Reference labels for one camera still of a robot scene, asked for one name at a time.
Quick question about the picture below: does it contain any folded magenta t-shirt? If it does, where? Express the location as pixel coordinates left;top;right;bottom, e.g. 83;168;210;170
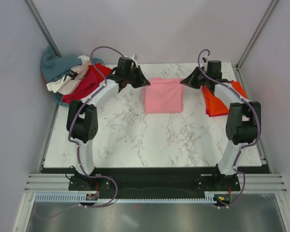
202;87;229;117

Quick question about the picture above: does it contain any aluminium table rail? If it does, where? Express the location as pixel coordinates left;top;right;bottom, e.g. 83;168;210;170
232;66;268;164
36;104;58;173

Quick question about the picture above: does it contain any teal blue t-shirt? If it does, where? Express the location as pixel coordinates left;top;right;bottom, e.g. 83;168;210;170
41;46;92;84

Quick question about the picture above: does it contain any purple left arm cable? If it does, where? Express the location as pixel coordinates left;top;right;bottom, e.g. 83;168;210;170
68;45;119;208

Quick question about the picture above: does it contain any left aluminium frame post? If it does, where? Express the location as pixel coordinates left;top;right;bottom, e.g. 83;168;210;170
24;0;61;57

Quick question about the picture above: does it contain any right aluminium table rail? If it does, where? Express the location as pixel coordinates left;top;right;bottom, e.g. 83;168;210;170
232;66;268;164

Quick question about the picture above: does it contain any crimson t-shirt in pile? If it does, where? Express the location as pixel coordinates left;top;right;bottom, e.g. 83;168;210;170
62;72;100;104

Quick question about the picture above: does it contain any left aluminium table rail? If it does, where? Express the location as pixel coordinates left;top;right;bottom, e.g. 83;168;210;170
36;104;58;173

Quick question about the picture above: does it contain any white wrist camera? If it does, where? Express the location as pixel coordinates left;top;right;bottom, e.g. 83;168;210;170
129;54;138;65
202;56;209;66

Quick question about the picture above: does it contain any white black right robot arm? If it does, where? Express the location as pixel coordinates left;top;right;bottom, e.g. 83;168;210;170
181;59;261;190

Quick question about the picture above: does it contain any white slotted cable duct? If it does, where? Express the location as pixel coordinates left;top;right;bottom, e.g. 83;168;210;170
34;193;225;203

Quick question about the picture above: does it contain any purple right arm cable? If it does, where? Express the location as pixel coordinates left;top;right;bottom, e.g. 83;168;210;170
198;49;260;210

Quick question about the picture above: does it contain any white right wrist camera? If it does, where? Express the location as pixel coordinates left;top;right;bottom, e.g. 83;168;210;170
202;56;209;66

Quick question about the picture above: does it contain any white t-shirt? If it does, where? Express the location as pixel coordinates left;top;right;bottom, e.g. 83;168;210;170
46;55;90;95

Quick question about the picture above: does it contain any aluminium frame post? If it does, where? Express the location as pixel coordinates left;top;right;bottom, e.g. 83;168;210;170
235;0;280;71
24;0;61;57

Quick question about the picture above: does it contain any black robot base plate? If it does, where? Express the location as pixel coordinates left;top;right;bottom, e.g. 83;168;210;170
42;165;270;198

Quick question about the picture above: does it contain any right aluminium frame post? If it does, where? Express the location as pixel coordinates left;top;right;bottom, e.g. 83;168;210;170
235;0;280;71

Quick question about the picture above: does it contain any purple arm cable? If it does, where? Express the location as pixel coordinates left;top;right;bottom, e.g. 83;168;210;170
198;49;260;210
68;45;119;208

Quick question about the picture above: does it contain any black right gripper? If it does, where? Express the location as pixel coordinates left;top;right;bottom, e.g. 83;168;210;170
181;67;210;89

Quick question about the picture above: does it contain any pink t-shirt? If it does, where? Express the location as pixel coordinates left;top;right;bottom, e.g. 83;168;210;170
142;78;184;114

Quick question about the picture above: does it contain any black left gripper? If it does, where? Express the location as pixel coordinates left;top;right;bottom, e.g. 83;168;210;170
126;66;150;89

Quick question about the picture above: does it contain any folded orange t-shirt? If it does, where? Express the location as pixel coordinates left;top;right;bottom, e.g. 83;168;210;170
202;81;247;117

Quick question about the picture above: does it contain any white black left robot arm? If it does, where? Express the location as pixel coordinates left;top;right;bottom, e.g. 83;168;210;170
66;55;150;191

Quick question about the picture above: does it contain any red t-shirt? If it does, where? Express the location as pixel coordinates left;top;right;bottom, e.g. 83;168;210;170
88;63;112;83

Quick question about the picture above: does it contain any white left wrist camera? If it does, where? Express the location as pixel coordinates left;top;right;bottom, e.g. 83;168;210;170
129;54;138;65

